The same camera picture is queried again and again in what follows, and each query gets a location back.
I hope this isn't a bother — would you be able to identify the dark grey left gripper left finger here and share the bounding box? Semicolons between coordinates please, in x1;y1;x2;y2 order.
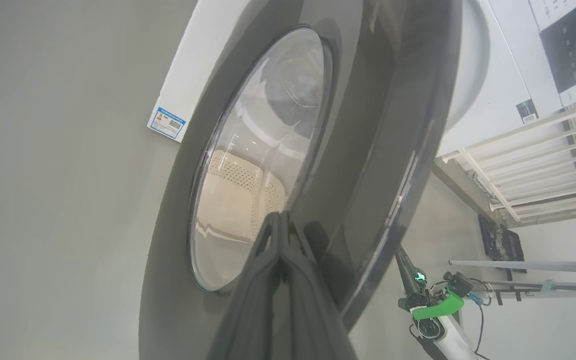
207;212;289;360

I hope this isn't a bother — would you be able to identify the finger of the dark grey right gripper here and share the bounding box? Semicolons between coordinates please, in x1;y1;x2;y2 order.
394;247;428;297

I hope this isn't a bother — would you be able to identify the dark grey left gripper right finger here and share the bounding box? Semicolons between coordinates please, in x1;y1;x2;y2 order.
274;212;360;360

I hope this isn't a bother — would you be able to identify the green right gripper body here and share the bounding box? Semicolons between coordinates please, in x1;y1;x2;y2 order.
398;282;466;322

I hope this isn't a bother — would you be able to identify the round black washer door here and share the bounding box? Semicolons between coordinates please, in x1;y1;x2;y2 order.
138;0;465;360

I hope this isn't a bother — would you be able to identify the white front-load washing machine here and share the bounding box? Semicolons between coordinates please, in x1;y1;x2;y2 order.
147;0;576;161

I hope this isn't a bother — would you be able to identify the black flat device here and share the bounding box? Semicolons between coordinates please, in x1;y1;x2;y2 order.
478;214;527;274

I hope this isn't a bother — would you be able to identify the cream perforated laundry basket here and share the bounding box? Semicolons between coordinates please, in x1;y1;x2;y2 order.
194;149;290;247

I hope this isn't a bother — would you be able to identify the grey metal bench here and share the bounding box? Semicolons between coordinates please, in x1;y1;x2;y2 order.
448;243;576;302

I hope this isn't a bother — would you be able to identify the white slatted rack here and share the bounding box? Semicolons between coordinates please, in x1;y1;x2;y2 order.
440;97;576;227

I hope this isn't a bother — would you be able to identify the blue energy label sticker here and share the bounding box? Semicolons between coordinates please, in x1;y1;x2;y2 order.
147;106;187;144

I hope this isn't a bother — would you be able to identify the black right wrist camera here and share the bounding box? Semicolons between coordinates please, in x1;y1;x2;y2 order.
442;271;474;298

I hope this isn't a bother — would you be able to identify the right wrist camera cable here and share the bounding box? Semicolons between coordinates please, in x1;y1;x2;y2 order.
467;291;493;360

